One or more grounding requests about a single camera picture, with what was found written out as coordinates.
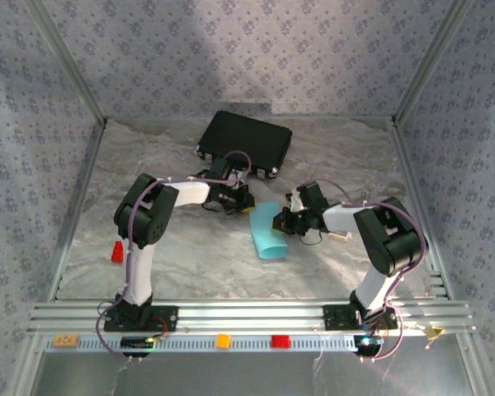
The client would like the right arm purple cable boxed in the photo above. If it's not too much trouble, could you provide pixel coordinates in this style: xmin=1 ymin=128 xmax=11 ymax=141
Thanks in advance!
xmin=299 ymin=178 xmax=430 ymax=364

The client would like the aluminium corner post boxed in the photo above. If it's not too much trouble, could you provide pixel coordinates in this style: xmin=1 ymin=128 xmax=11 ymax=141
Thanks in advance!
xmin=24 ymin=0 xmax=109 ymax=127
xmin=391 ymin=0 xmax=478 ymax=127

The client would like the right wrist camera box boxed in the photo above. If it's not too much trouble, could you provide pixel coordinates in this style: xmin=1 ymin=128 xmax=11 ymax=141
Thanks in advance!
xmin=285 ymin=191 xmax=305 ymax=212

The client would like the black hard case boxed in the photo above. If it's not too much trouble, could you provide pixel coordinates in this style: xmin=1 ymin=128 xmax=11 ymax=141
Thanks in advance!
xmin=196 ymin=110 xmax=294 ymax=181

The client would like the right black controller board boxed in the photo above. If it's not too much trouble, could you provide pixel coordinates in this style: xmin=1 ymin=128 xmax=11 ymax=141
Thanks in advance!
xmin=353 ymin=334 xmax=384 ymax=356

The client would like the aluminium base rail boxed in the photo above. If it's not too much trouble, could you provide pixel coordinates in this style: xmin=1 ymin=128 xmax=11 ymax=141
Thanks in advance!
xmin=26 ymin=300 xmax=478 ymax=337

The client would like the black controller board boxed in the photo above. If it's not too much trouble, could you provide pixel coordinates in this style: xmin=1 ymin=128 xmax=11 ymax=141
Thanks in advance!
xmin=353 ymin=334 xmax=384 ymax=356
xmin=120 ymin=336 xmax=154 ymax=351

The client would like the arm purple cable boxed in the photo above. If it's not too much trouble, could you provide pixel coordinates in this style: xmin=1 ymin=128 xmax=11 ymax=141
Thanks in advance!
xmin=95 ymin=150 xmax=253 ymax=364
xmin=299 ymin=178 xmax=430 ymax=364

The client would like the grey slotted cable duct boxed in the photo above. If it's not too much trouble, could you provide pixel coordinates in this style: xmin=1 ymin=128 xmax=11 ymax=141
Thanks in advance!
xmin=43 ymin=334 xmax=380 ymax=352

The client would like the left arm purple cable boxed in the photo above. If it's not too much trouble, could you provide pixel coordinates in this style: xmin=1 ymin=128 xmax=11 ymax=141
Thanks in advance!
xmin=95 ymin=150 xmax=253 ymax=364

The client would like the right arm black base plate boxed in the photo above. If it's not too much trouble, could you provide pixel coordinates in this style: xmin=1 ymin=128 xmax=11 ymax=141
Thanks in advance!
xmin=322 ymin=304 xmax=399 ymax=331

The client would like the light blue paper sheet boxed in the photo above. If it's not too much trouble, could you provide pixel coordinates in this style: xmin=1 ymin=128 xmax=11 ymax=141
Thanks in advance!
xmin=249 ymin=200 xmax=290 ymax=261

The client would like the aluminium side rail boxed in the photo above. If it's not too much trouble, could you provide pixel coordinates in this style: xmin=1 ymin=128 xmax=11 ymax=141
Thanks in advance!
xmin=389 ymin=119 xmax=455 ymax=300
xmin=47 ymin=119 xmax=108 ymax=302

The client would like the left black controller board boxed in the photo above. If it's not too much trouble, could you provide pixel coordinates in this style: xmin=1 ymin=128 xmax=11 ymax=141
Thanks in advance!
xmin=120 ymin=336 xmax=154 ymax=351

